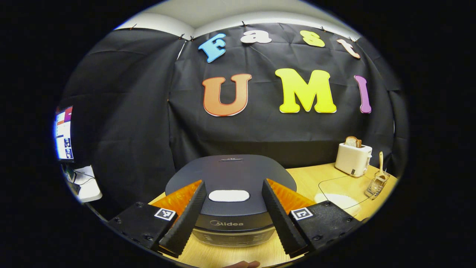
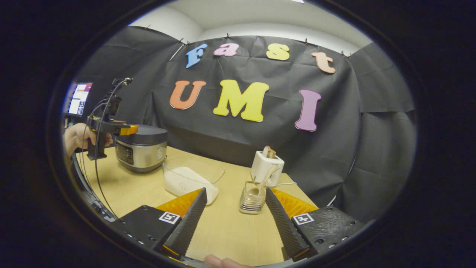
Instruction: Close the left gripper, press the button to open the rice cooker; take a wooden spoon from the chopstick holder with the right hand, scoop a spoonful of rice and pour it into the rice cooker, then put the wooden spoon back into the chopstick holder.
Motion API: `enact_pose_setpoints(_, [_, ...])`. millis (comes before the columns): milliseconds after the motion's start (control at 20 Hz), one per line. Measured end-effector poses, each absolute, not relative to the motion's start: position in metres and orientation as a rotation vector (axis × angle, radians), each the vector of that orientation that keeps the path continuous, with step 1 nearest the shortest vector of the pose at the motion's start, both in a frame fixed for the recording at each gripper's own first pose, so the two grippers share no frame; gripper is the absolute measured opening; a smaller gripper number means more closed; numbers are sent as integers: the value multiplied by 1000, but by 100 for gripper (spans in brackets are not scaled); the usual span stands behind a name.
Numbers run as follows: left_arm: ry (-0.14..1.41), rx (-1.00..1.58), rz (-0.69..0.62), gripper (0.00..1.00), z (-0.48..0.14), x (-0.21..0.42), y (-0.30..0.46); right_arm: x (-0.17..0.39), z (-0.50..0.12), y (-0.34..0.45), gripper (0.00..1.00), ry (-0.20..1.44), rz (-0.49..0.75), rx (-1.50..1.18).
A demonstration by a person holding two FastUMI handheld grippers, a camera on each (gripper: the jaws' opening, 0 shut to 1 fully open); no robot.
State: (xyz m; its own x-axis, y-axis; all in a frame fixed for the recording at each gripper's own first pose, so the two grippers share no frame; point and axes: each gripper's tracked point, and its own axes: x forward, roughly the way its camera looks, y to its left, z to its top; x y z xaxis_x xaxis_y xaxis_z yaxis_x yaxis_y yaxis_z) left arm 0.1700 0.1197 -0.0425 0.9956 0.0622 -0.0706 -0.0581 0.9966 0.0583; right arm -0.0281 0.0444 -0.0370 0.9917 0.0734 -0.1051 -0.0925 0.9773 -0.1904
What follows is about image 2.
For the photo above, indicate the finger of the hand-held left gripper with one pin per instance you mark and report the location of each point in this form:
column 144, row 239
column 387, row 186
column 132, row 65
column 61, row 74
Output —
column 130, row 130

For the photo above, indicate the silver black rice cooker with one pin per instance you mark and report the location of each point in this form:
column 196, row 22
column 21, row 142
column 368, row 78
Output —
column 145, row 156

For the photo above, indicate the toast bread slice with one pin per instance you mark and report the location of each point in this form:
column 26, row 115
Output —
column 266, row 152
column 272, row 153

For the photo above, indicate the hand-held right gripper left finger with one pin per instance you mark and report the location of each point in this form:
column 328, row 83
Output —
column 189, row 223

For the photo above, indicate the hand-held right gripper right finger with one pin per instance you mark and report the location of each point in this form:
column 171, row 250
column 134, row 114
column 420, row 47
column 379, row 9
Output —
column 284, row 227

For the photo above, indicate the wooden spoon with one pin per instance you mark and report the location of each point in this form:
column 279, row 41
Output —
column 269, row 176

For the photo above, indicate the clear plastic container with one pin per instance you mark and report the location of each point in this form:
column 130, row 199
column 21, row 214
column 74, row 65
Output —
column 193, row 165

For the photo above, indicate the white toaster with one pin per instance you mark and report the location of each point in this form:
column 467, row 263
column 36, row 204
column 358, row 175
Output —
column 262, row 163

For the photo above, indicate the computer monitor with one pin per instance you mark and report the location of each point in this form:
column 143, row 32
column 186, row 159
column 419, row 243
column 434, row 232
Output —
column 80, row 98

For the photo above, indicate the black backdrop cloth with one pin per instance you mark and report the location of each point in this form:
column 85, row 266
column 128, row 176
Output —
column 260, row 149

